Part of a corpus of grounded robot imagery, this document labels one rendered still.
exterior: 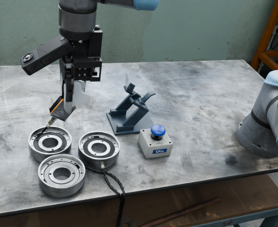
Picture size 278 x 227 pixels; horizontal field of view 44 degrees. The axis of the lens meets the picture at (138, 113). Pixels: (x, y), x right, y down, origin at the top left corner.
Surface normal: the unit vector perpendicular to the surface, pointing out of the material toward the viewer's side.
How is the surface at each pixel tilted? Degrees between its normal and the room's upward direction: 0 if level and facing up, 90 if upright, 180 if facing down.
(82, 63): 90
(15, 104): 0
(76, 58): 0
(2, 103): 0
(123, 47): 90
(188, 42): 90
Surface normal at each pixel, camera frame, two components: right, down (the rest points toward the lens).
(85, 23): 0.50, 0.58
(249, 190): 0.15, -0.79
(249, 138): -0.70, 0.02
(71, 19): -0.16, 0.58
